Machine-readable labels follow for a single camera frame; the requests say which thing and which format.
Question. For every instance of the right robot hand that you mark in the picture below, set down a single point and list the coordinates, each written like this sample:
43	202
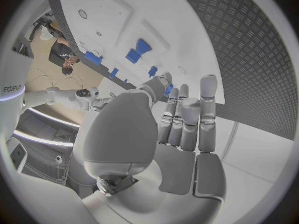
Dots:
102	101

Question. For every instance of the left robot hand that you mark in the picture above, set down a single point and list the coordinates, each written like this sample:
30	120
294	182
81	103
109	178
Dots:
121	134

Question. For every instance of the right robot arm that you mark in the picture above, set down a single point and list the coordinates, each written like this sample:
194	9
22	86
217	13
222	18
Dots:
63	98

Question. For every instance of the white task board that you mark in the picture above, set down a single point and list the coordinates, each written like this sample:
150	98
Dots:
158	18

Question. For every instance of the blue clip block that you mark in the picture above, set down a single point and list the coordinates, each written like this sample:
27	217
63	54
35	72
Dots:
93	58

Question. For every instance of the blue square block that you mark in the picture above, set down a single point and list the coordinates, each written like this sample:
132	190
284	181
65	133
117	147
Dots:
132	57

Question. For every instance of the blue cylinder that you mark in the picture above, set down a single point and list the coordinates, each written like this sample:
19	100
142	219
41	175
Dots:
153	71

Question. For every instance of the person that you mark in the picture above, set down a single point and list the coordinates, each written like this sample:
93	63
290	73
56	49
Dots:
62	54

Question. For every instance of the blue plug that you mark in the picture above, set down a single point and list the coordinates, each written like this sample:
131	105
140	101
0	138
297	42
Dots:
168	91

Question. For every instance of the blue wedge block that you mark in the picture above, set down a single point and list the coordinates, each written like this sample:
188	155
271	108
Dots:
143	46

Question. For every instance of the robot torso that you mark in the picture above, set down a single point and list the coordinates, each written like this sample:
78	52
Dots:
11	74

